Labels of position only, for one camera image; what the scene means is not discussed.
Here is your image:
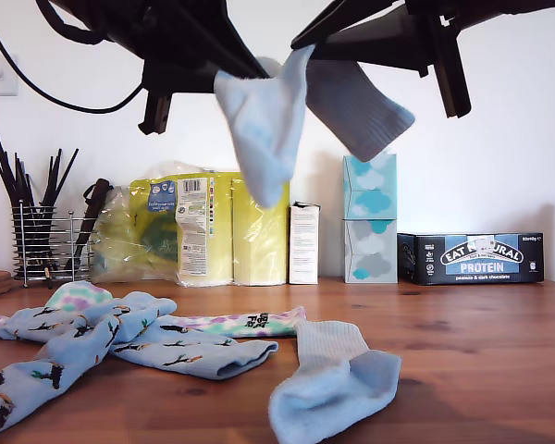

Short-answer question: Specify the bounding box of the thin black stick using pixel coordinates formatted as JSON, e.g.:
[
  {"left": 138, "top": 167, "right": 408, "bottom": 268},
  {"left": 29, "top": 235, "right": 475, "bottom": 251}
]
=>
[
  {"left": 0, "top": 134, "right": 33, "bottom": 218},
  {"left": 45, "top": 148, "right": 80, "bottom": 218},
  {"left": 0, "top": 154, "right": 27, "bottom": 218},
  {"left": 37, "top": 147, "right": 64, "bottom": 218}
]

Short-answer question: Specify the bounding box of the plain light blue sock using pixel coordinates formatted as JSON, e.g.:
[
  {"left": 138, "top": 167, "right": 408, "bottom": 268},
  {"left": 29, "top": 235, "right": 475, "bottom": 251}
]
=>
[
  {"left": 212, "top": 43, "right": 417, "bottom": 210},
  {"left": 267, "top": 318, "right": 403, "bottom": 444}
]

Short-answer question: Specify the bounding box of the dark brown utensil handle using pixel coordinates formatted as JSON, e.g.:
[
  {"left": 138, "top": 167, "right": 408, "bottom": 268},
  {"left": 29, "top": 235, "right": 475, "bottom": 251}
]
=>
[{"left": 71, "top": 179, "right": 116, "bottom": 278}]

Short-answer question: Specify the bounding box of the white wall light switch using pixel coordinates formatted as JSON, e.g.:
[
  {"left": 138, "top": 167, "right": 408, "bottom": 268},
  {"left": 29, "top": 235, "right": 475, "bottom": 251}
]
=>
[{"left": 0, "top": 55, "right": 19, "bottom": 98}]

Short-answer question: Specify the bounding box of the black protein bar box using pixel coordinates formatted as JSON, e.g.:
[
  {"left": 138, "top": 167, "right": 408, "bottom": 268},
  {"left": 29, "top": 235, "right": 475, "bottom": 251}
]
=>
[{"left": 396, "top": 231, "right": 546, "bottom": 287}]

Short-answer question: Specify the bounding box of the blue bird print sock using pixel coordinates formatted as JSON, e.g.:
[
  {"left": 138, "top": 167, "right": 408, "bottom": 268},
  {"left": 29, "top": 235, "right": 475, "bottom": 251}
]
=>
[
  {"left": 0, "top": 304, "right": 279, "bottom": 381},
  {"left": 0, "top": 295, "right": 178, "bottom": 438}
]

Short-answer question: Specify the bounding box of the white cardboard carton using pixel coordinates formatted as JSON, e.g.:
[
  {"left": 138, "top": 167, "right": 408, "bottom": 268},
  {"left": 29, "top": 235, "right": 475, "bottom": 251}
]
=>
[{"left": 289, "top": 201, "right": 323, "bottom": 286}]

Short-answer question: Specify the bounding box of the chrome wire utensil holder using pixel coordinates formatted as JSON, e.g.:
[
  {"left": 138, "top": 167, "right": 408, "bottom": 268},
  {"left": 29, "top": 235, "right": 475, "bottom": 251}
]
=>
[{"left": 10, "top": 198, "right": 96, "bottom": 289}]

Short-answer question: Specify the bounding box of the blue cloud tissue box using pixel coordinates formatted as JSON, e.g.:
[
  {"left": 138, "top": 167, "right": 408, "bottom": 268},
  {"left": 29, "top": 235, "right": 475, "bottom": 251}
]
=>
[{"left": 341, "top": 154, "right": 398, "bottom": 221}]

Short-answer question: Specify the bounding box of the black cable loop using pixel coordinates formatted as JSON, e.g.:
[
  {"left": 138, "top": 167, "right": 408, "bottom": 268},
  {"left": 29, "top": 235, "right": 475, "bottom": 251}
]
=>
[{"left": 35, "top": 0, "right": 115, "bottom": 46}]

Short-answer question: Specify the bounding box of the yellow kitchen roll pack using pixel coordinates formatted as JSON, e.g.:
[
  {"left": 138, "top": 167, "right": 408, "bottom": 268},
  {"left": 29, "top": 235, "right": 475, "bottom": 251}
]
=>
[{"left": 91, "top": 160, "right": 291, "bottom": 289}]

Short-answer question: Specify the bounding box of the pastel tie-dye sock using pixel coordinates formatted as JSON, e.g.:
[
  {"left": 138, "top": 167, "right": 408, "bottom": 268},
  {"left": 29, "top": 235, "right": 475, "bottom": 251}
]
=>
[
  {"left": 173, "top": 304, "right": 307, "bottom": 340},
  {"left": 0, "top": 280, "right": 116, "bottom": 346}
]

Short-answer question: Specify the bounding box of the thin black cable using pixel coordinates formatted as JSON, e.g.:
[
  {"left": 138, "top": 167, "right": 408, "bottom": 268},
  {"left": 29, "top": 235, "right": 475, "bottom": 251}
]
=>
[{"left": 0, "top": 4, "right": 144, "bottom": 115}]

